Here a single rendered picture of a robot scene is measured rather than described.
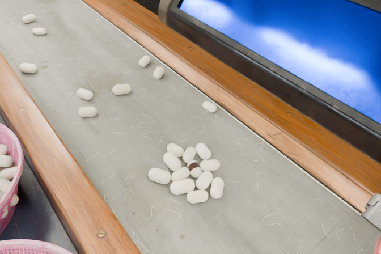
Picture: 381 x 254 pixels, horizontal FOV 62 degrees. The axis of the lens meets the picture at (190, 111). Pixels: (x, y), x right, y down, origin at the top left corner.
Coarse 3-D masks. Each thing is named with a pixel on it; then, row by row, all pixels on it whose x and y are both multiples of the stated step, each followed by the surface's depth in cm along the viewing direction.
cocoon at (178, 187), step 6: (180, 180) 48; (186, 180) 48; (192, 180) 48; (174, 186) 47; (180, 186) 47; (186, 186) 48; (192, 186) 48; (174, 192) 47; (180, 192) 47; (186, 192) 48
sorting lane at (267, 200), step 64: (0, 0) 97; (64, 0) 101; (64, 64) 73; (128, 64) 75; (64, 128) 58; (128, 128) 59; (192, 128) 60; (128, 192) 48; (256, 192) 50; (320, 192) 51
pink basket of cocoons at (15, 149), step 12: (0, 132) 54; (12, 132) 52; (0, 144) 55; (12, 144) 52; (12, 156) 53; (12, 180) 45; (12, 192) 46; (0, 204) 42; (0, 216) 45; (0, 228) 47
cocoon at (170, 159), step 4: (168, 152) 52; (164, 156) 52; (168, 156) 51; (172, 156) 51; (176, 156) 52; (164, 160) 52; (168, 160) 51; (172, 160) 51; (176, 160) 51; (168, 164) 51; (172, 164) 51; (176, 164) 51; (180, 164) 51; (172, 168) 51; (176, 168) 51
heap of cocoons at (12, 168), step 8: (0, 152) 53; (0, 160) 51; (8, 160) 51; (0, 168) 52; (8, 168) 50; (16, 168) 50; (0, 176) 49; (8, 176) 49; (0, 184) 47; (8, 184) 48; (0, 192) 48; (16, 200) 48
